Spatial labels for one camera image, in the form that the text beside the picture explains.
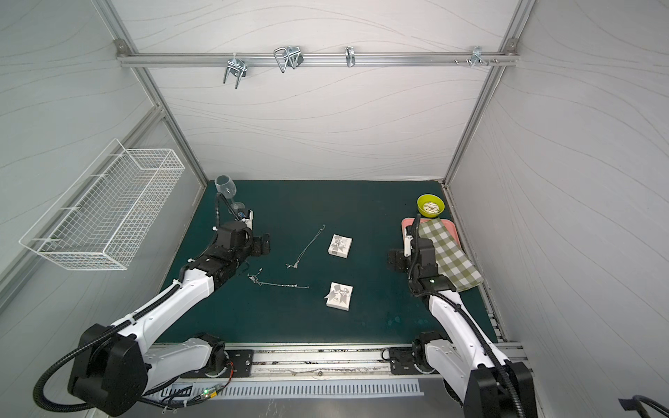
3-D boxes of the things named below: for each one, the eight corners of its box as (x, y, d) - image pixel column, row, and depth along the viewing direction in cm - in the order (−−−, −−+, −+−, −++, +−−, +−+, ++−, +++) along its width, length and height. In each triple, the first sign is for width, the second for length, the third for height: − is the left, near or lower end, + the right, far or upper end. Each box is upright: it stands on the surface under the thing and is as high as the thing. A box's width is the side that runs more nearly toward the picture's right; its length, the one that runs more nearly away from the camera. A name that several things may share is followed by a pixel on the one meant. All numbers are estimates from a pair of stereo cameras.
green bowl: (416, 220, 112) (420, 210, 106) (412, 204, 118) (416, 193, 112) (441, 220, 112) (446, 210, 106) (436, 204, 118) (441, 193, 112)
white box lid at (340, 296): (324, 306, 86) (324, 302, 83) (330, 285, 91) (329, 281, 88) (349, 312, 85) (349, 308, 82) (353, 290, 90) (353, 286, 87)
